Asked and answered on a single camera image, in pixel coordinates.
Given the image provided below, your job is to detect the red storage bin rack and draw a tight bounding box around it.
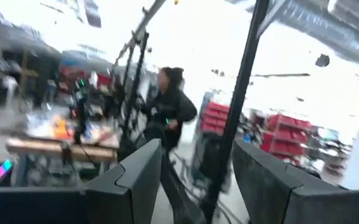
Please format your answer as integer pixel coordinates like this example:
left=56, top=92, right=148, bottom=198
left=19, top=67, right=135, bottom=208
left=200, top=101, right=231, bottom=135
left=259, top=113, right=313, bottom=158

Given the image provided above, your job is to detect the orange box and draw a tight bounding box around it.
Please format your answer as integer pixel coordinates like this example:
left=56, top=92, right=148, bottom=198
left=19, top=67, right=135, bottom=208
left=53, top=116, right=74, bottom=141

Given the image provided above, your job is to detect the pink cyan light strip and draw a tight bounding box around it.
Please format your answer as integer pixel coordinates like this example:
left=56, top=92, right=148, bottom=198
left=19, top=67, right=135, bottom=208
left=0, top=159, right=13, bottom=185

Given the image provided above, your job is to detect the black rig post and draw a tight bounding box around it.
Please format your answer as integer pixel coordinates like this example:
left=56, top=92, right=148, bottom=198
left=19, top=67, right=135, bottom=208
left=199, top=0, right=272, bottom=224

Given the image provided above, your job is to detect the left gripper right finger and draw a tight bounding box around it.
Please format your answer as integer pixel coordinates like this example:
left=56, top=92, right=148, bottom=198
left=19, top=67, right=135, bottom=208
left=231, top=138, right=343, bottom=224

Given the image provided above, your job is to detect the black background rig frame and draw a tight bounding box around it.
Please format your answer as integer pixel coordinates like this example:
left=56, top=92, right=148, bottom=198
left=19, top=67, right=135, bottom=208
left=112, top=0, right=167, bottom=150

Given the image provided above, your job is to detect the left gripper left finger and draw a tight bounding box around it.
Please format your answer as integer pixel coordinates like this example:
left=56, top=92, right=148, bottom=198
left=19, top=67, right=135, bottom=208
left=84, top=138, right=163, bottom=224

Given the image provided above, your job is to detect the person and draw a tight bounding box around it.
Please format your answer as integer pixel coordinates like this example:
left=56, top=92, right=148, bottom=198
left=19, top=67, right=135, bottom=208
left=140, top=66, right=208, bottom=224

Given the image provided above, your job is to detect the wooden workbench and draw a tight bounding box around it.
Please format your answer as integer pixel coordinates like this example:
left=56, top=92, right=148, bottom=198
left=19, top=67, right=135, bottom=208
left=6, top=136, right=120, bottom=187

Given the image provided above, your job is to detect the black ceiling-mounted device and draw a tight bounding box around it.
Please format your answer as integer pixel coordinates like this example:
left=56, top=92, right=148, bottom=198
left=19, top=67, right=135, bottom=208
left=315, top=53, right=331, bottom=68

